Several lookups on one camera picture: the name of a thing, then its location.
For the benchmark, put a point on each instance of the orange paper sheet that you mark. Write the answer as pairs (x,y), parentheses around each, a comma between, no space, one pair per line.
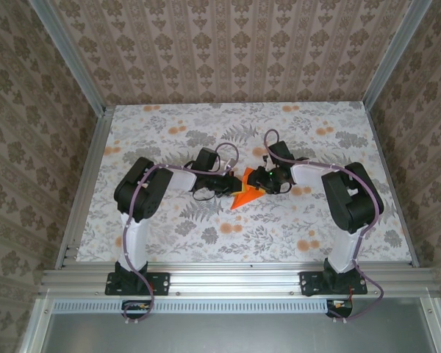
(246,200)

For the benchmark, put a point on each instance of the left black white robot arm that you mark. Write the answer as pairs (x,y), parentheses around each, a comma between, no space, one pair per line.
(143,191)

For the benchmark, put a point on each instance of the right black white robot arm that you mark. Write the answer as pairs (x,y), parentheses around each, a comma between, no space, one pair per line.
(353,198)

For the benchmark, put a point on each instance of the floral patterned table cover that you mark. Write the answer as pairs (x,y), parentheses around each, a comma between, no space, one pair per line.
(206,121)

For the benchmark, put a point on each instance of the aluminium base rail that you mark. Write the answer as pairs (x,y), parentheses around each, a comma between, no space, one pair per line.
(235,281)

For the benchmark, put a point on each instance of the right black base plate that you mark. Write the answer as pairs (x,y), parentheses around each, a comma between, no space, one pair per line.
(308,283)

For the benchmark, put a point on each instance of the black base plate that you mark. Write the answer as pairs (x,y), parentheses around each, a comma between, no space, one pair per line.
(308,283)
(161,283)

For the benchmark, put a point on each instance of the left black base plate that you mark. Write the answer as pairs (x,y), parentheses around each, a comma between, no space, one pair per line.
(161,283)

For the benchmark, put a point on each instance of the left aluminium side rail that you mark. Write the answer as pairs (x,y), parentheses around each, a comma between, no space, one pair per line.
(90,165)

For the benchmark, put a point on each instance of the right aluminium corner post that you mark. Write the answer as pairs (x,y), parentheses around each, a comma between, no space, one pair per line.
(394,51)

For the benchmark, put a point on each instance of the aluminium corner post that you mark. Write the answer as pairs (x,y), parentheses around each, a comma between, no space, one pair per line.
(72,59)
(394,51)

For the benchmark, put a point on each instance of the left aluminium corner post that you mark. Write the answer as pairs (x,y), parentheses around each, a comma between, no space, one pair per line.
(72,59)

